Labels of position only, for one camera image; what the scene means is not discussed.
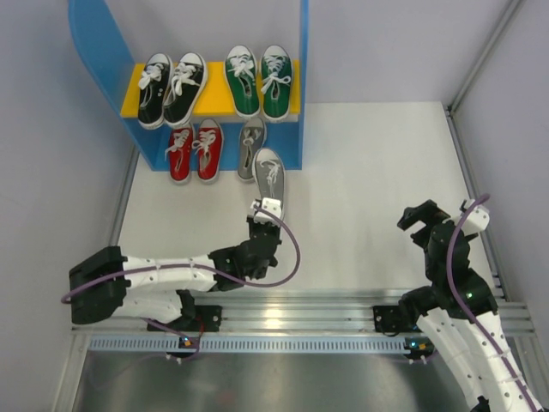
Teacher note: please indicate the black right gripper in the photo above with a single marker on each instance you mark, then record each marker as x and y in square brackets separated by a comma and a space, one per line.
[427, 215]

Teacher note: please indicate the grey canvas sneaker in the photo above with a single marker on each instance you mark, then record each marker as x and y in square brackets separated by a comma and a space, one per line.
[268, 172]
[251, 138]

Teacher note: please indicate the red canvas sneaker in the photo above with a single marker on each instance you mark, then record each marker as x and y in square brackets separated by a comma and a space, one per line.
[208, 146]
[178, 153]

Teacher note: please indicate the green canvas sneaker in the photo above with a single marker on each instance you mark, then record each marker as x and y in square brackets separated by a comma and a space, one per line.
[240, 69]
[277, 80]

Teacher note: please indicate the black canvas sneaker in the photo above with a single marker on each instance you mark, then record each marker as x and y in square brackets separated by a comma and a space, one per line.
[189, 78]
[153, 85]

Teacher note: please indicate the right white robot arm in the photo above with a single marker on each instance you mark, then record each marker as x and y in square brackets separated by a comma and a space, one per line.
[458, 312]

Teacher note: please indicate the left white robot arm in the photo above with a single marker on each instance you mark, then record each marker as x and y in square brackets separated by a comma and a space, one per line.
[110, 284]

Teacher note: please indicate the blue and yellow shoe shelf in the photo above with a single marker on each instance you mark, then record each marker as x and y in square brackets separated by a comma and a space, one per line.
[107, 58]

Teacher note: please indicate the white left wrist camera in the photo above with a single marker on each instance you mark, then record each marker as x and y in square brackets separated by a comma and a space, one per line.
[266, 210]

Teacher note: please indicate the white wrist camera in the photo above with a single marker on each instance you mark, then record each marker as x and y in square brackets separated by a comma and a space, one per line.
[477, 221]
[266, 210]

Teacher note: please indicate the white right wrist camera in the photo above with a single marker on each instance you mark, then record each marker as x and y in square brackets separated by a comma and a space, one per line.
[477, 221]

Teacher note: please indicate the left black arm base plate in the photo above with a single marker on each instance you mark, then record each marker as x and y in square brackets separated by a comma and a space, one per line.
[207, 318]

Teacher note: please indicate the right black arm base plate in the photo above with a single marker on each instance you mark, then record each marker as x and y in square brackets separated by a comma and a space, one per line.
[392, 320]

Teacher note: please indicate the perforated cable duct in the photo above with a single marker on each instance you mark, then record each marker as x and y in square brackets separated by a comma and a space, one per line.
[261, 344]

